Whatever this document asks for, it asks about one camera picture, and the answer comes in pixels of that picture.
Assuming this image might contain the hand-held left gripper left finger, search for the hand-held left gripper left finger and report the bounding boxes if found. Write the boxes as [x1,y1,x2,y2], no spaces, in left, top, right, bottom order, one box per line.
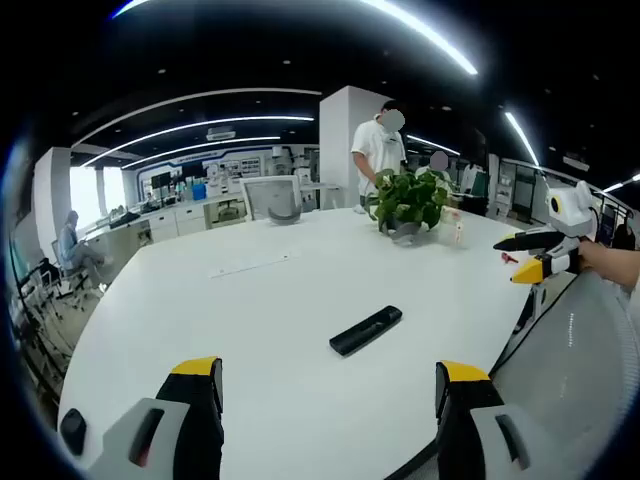
[87,355,225,480]

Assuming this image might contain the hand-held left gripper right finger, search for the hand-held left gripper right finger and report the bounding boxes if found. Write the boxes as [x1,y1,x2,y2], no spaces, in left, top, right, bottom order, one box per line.
[434,359,556,480]

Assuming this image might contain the black remote control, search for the black remote control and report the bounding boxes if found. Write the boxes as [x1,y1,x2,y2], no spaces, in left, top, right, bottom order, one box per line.
[328,305,404,358]

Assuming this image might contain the long ceiling light strip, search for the long ceiling light strip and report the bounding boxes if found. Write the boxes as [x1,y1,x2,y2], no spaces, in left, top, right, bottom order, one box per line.
[359,0,480,77]
[503,111,542,169]

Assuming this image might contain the small black puck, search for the small black puck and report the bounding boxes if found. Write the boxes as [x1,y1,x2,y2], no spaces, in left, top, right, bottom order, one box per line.
[59,407,88,457]

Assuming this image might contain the green potted plant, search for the green potted plant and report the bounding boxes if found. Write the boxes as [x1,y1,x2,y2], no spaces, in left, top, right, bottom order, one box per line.
[366,168,455,247]

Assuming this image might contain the white low cabinet row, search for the white low cabinet row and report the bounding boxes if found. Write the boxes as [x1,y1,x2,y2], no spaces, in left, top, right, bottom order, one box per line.
[106,195,251,244]

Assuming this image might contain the white office chair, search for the white office chair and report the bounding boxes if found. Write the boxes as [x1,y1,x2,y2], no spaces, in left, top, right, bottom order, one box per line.
[238,174,305,227]

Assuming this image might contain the white table cable cover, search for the white table cable cover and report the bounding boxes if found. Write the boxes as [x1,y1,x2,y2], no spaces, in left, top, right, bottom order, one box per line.
[208,246,302,280]

